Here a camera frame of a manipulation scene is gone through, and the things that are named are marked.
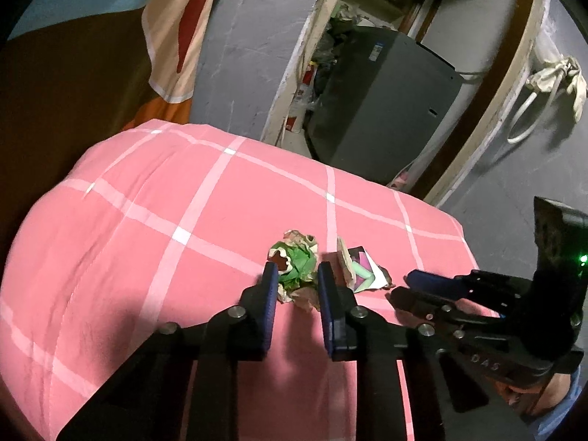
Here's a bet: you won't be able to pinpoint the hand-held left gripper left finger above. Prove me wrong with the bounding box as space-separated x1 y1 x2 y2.
57 262 280 441

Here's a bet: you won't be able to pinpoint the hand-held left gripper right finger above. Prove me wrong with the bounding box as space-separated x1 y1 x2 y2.
317 261 531 441

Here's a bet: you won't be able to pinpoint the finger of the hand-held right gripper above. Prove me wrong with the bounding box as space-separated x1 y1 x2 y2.
404 270 534 306
388 286 507 332

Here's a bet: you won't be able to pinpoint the green wrapper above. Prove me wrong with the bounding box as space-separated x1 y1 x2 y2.
268 230 322 313

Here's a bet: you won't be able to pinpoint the blue-white wrapper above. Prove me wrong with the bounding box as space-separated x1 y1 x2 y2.
347 247 394 294

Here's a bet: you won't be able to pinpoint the person's right forearm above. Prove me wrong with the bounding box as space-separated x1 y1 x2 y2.
535 367 582 440

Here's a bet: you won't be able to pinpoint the person's right hand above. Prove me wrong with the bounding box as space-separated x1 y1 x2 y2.
505 372 574 420

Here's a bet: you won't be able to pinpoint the pink checked cloth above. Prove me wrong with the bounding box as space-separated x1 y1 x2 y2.
0 119 481 441

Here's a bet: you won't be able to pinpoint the red and white bottle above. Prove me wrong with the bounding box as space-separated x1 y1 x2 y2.
282 62 318 134

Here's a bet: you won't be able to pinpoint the cream rubber gloves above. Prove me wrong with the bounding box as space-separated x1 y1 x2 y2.
526 55 588 123

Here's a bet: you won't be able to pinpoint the pile of plastic bags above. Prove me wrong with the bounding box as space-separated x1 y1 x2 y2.
312 4 365 80

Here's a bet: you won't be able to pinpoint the red and cream striped cloth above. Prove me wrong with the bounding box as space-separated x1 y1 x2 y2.
122 0 222 132

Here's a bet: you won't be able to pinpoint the brown wooden cabinet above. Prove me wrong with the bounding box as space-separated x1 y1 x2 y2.
0 9 194 258

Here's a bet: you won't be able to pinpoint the white hose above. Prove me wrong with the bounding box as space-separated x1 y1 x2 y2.
505 89 550 144

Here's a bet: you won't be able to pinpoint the wooden door frame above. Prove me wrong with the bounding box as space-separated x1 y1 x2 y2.
259 0 552 208

